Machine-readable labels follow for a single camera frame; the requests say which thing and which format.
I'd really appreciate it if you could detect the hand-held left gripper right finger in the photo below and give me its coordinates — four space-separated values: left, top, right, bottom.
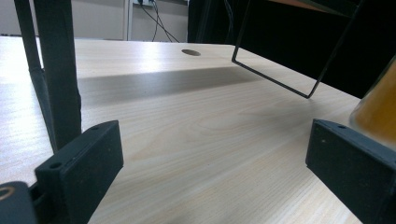
305 119 396 224

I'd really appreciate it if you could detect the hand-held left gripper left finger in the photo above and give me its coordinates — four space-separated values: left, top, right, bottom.
35 119 124 224

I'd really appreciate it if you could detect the white-lidded jar of amber liquid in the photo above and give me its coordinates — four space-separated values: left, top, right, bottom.
348 55 396 147

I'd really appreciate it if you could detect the black two-tier rack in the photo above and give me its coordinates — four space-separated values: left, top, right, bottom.
13 0 396 153

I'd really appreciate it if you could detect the black power cable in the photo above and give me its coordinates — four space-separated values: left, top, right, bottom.
138 1 180 44
151 0 164 43

